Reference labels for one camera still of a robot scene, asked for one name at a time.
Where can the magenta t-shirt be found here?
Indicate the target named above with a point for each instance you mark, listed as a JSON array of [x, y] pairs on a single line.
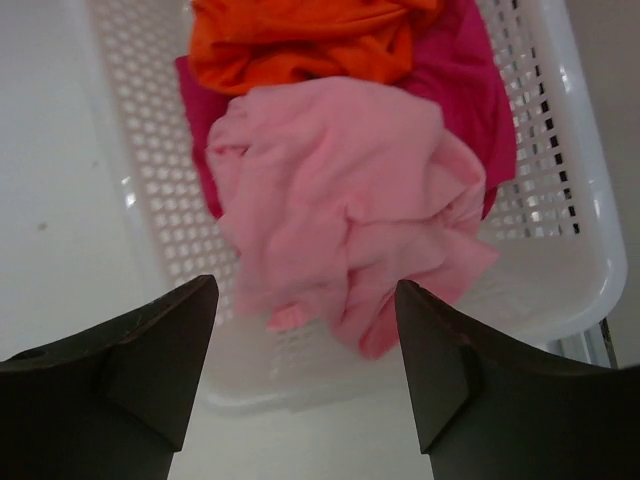
[[453, 67]]

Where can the light pink t-shirt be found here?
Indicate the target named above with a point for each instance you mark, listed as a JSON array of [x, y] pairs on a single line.
[[333, 191]]

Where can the orange t-shirt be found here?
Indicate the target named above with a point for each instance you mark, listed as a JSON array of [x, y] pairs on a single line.
[[238, 45]]

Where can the white perforated plastic basket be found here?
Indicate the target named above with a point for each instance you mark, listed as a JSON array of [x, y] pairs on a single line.
[[562, 266]]

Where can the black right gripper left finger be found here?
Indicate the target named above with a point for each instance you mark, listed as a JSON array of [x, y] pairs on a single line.
[[113, 401]]

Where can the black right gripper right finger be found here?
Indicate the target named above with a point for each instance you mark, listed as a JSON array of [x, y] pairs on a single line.
[[487, 406]]

